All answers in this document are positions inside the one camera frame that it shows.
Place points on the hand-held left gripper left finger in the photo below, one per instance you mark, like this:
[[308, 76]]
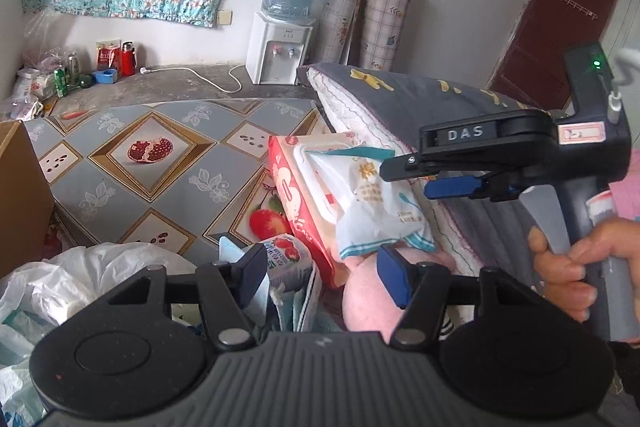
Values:
[[252, 274]]

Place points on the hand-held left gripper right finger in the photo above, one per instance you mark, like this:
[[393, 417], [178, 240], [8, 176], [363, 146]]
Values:
[[395, 277]]

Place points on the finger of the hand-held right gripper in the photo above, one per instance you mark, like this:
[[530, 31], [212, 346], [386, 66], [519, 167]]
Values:
[[410, 167], [450, 188]]

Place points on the pink plush doll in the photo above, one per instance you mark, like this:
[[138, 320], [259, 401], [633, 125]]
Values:
[[365, 302]]

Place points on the white snack packet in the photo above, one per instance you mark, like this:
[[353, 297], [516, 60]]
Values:
[[370, 207]]

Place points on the brown cardboard box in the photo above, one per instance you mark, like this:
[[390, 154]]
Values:
[[22, 207]]

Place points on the person's right hand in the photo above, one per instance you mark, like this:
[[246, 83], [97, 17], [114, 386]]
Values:
[[565, 277]]

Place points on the strawberry print packet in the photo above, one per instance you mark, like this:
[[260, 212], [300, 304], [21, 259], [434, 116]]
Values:
[[287, 259]]

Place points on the grey quilt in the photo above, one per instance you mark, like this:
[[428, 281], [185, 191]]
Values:
[[400, 92]]

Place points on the pink wet wipes pack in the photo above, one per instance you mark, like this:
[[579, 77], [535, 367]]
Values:
[[290, 207]]

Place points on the brown door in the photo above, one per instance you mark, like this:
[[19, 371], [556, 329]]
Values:
[[545, 37]]

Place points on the grid pattern wallpaper roll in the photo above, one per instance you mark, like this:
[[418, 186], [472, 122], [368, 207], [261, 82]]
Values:
[[387, 22]]

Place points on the floral wallpaper roll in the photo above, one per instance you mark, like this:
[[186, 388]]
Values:
[[340, 12]]

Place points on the white water dispenser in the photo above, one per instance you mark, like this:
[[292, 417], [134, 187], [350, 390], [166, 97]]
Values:
[[272, 52]]

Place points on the white plastic shopping bag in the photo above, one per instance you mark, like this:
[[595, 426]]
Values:
[[65, 277]]

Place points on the blue plastic container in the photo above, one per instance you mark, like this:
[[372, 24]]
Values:
[[106, 76]]

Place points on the red thermos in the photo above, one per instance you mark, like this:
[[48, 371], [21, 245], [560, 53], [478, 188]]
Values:
[[128, 59]]

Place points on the red white box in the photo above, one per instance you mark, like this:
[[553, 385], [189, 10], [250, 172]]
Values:
[[106, 56]]

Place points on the green bottle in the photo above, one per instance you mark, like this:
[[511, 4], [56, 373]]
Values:
[[60, 83]]

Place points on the white crumpled bag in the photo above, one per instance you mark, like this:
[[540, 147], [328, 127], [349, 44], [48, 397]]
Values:
[[32, 87]]

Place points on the clear plastic bag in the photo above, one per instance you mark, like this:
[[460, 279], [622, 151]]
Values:
[[47, 54]]

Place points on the white hook rail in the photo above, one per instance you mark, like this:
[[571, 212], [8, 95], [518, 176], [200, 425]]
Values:
[[575, 3]]

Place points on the wall socket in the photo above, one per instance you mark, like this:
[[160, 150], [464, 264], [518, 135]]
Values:
[[225, 18]]

